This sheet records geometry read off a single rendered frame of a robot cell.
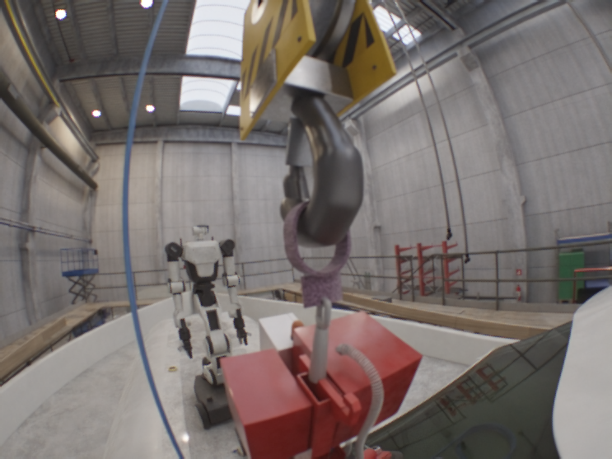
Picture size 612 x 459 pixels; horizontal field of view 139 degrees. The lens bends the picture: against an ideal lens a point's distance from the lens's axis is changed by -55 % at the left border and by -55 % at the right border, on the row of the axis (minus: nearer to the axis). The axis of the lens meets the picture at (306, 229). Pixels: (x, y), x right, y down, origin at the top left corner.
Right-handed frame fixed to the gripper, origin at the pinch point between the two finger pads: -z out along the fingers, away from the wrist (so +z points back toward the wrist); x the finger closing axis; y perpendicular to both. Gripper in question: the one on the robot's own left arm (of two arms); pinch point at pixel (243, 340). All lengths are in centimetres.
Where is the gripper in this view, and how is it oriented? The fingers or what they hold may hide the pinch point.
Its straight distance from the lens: 205.2
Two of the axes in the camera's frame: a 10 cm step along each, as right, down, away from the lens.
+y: 7.8, -0.3, 6.2
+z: -2.1, -9.5, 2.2
